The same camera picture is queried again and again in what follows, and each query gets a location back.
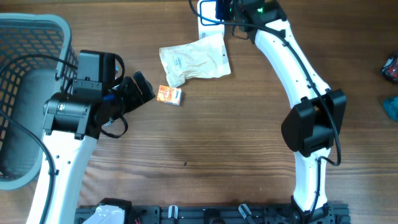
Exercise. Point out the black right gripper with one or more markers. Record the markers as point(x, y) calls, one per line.
point(220, 10)

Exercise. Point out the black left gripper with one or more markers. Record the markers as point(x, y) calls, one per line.
point(135, 98)

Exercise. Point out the orange packaged item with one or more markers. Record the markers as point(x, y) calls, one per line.
point(169, 95)

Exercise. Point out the clear plastic bag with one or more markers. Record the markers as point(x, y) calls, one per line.
point(205, 58)

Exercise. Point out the dark red item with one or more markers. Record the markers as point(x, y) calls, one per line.
point(389, 71)

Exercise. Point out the blue liquid bottle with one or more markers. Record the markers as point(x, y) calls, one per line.
point(390, 107)

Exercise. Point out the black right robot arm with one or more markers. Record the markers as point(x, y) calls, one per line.
point(311, 129)

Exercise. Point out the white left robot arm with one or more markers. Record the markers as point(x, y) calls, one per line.
point(74, 120)

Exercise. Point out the white barcode scanner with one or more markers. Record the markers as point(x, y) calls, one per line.
point(207, 9)

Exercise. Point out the grey plastic mesh basket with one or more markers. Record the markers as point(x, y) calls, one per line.
point(37, 60)

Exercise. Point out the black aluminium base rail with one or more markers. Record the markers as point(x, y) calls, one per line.
point(275, 213)

